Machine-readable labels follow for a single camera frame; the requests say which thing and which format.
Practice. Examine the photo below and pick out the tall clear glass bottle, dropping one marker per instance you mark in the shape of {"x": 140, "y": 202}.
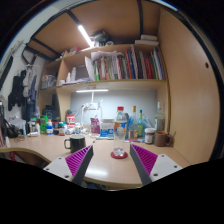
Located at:
{"x": 159, "y": 118}

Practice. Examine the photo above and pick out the flat round red coaster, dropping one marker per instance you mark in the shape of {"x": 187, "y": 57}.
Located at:
{"x": 113, "y": 156}

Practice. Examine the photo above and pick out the red and white container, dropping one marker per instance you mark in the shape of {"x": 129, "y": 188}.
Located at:
{"x": 70, "y": 120}

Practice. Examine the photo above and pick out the brown mug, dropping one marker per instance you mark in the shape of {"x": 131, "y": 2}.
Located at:
{"x": 161, "y": 139}

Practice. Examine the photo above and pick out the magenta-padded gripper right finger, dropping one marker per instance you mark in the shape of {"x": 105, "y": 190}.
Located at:
{"x": 164, "y": 166}

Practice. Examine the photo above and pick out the pink pouch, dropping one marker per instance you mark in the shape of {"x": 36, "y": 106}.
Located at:
{"x": 95, "y": 126}

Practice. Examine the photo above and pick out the green canister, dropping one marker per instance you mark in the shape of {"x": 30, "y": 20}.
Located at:
{"x": 44, "y": 125}

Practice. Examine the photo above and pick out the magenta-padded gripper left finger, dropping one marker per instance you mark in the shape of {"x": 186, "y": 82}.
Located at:
{"x": 58, "y": 166}

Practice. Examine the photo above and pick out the black mug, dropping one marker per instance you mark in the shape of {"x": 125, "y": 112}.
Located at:
{"x": 77, "y": 144}

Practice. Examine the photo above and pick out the dark jar with white lid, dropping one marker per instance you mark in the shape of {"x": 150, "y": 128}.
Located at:
{"x": 149, "y": 136}

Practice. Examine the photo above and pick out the clear red-capped water bottle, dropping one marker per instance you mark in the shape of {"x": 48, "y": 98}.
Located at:
{"x": 120, "y": 130}

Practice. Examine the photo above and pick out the hanging dark clothes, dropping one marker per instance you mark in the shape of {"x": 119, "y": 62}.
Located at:
{"x": 20, "y": 93}

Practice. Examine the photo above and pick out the white power strip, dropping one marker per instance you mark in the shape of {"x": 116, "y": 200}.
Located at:
{"x": 91, "y": 106}

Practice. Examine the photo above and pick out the wooden shelf unit with books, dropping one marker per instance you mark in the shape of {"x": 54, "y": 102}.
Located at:
{"x": 116, "y": 66}

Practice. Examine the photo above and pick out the yellow-capped clear bottle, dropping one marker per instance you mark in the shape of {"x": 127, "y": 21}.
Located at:
{"x": 133, "y": 125}

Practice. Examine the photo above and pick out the blue and white carton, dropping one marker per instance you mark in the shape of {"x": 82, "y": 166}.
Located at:
{"x": 107, "y": 128}

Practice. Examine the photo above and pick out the white desk lamp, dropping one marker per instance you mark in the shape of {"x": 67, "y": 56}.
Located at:
{"x": 92, "y": 90}

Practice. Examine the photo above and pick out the small green bottle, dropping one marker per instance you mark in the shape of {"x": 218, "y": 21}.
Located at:
{"x": 140, "y": 126}

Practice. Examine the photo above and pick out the ceiling tube light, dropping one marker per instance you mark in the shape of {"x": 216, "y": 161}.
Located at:
{"x": 85, "y": 35}

